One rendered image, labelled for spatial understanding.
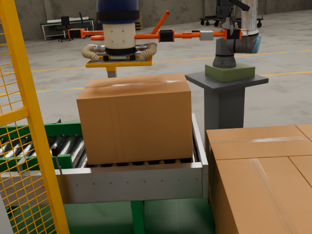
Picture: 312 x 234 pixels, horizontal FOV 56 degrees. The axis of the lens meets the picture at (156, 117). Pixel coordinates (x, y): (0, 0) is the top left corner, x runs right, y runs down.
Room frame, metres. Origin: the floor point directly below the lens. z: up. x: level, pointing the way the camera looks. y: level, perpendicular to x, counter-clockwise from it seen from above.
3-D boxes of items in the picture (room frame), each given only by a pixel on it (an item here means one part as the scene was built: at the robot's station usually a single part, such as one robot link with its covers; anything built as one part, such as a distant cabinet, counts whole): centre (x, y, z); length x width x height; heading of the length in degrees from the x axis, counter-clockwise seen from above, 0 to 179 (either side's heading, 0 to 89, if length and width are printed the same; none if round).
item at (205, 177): (1.62, -0.25, 0.47); 0.70 x 0.03 x 0.15; 177
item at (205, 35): (1.62, -0.30, 1.20); 0.07 x 0.07 x 0.04; 88
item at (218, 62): (2.39, -0.60, 0.89); 0.19 x 0.19 x 0.10
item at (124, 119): (1.65, 0.10, 0.75); 0.60 x 0.40 x 0.40; 89
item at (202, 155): (1.62, -0.25, 0.58); 0.70 x 0.03 x 0.06; 177
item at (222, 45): (2.39, -0.61, 1.03); 0.17 x 0.15 x 0.18; 63
